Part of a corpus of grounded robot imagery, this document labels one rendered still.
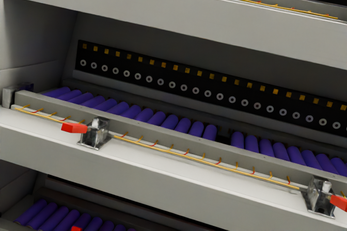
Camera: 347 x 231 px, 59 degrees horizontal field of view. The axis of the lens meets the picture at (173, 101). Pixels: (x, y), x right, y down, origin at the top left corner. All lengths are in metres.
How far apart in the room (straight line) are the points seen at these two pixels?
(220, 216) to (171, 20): 0.22
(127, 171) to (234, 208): 0.12
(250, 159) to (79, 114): 0.23
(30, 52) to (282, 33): 0.36
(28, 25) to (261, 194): 0.39
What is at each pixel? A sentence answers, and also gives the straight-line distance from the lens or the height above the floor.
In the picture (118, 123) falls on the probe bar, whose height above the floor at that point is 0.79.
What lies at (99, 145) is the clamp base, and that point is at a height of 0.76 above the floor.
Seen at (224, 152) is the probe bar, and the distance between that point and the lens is 0.39.
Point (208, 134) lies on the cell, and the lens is 0.43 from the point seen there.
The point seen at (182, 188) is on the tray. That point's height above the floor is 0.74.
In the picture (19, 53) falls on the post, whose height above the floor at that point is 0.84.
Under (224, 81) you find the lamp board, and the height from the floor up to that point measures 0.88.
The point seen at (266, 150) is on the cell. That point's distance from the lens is 0.44.
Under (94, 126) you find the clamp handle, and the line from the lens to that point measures 0.38.
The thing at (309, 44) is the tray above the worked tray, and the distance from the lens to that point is 0.36.
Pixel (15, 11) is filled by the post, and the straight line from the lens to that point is 0.48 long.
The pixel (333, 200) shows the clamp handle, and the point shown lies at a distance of 0.33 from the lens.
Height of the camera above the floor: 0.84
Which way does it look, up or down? level
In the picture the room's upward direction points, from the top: 14 degrees clockwise
